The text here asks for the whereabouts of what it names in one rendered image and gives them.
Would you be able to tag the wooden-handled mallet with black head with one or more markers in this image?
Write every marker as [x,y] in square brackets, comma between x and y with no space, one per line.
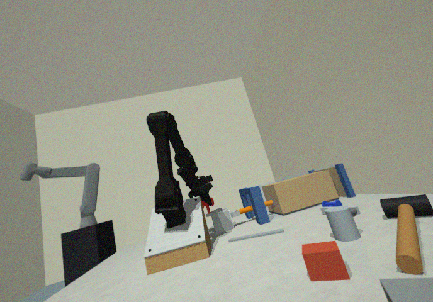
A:
[408,257]

